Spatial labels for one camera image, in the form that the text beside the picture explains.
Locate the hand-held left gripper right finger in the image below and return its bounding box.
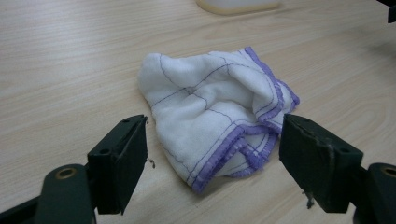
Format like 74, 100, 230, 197
278, 113, 364, 215

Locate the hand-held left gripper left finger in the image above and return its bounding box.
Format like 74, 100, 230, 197
87, 114, 149, 217

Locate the white towel with purple trim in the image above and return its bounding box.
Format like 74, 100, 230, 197
137, 46, 301, 194

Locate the white metal rack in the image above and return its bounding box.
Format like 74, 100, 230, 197
195, 0, 280, 17

